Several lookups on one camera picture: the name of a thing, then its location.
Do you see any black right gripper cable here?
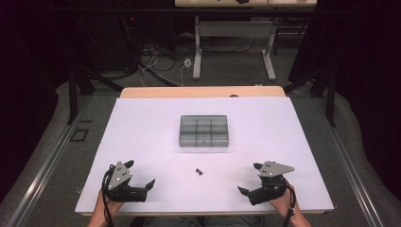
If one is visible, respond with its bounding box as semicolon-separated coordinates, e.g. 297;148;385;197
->
281;177;298;227

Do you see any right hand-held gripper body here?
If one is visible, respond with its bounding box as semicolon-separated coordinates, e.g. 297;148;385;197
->
248;161;295;206

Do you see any tangle of black floor cables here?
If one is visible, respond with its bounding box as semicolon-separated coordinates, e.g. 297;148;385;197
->
126;27;263;88

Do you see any white desk frame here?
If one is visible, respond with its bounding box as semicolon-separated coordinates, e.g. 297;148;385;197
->
174;0;318;81

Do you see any wooden table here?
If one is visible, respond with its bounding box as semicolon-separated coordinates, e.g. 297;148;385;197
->
80;85;329;218

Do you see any clear plastic compartment box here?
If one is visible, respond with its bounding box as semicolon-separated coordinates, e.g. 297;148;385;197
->
178;114;230;148

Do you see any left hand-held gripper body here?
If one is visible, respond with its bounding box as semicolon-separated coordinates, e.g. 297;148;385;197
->
102;161;148;203

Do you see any black device with red light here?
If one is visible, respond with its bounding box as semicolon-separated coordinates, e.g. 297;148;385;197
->
121;13;141;39

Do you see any person's right hand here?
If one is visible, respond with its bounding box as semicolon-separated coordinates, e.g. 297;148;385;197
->
270;184;299;218

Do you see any aluminium floor rail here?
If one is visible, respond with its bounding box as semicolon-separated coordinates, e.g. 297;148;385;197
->
315;96;386;227
5;94;93;227

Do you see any black metal bar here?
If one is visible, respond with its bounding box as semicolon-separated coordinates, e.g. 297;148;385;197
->
46;7;317;15

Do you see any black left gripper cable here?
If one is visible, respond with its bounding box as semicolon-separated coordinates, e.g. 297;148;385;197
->
100;164;116;227

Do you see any black metal stand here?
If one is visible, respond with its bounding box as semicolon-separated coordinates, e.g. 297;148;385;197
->
283;65;338;128
66;66;125;126

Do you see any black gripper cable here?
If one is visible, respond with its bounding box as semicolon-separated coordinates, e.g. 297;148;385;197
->
100;164;116;227
281;177;298;227

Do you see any person's left hand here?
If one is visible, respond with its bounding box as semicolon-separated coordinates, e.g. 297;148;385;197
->
94;188;126;218

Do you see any white board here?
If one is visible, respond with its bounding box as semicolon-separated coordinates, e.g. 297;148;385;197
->
74;96;335;216

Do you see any white floor cable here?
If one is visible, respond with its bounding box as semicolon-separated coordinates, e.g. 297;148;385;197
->
138;56;190;88

